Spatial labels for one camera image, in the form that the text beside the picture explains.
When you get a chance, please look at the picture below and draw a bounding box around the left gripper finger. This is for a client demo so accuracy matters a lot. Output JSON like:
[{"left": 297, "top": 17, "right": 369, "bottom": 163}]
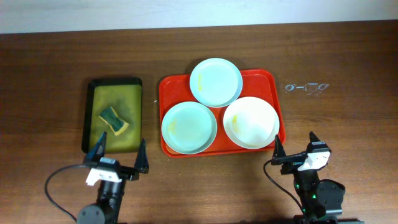
[
  {"left": 134, "top": 139, "right": 149, "bottom": 174},
  {"left": 85, "top": 132, "right": 107, "bottom": 163}
]

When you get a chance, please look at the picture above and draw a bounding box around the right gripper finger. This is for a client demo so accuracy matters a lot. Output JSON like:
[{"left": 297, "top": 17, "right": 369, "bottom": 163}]
[
  {"left": 272, "top": 135, "right": 286, "bottom": 165},
  {"left": 309, "top": 131, "right": 325, "bottom": 146}
]

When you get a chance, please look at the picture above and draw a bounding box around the green and yellow sponge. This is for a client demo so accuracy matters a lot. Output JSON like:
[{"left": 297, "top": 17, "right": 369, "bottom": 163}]
[{"left": 98, "top": 106, "right": 129, "bottom": 136}]

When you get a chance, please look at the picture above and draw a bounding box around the light green plate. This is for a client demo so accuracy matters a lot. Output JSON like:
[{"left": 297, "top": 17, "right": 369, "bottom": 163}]
[{"left": 161, "top": 101, "right": 218, "bottom": 155}]

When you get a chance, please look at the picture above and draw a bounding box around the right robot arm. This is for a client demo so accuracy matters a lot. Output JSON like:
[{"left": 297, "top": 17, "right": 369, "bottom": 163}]
[{"left": 269, "top": 131, "right": 345, "bottom": 223}]

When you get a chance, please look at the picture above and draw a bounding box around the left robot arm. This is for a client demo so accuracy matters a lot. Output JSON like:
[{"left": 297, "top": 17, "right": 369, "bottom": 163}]
[{"left": 76, "top": 133, "right": 149, "bottom": 224}]

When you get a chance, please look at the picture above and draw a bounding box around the black tray with soapy water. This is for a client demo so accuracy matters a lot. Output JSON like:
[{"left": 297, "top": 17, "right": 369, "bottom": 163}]
[{"left": 81, "top": 77, "right": 142, "bottom": 154}]

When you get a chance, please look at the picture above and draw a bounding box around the cream white plate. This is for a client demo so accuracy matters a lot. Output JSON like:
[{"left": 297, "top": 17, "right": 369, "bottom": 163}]
[{"left": 223, "top": 96, "right": 280, "bottom": 149}]

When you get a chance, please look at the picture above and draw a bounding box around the light blue plate at back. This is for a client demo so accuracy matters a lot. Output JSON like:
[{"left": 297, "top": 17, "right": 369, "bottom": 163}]
[{"left": 189, "top": 58, "right": 243, "bottom": 108}]

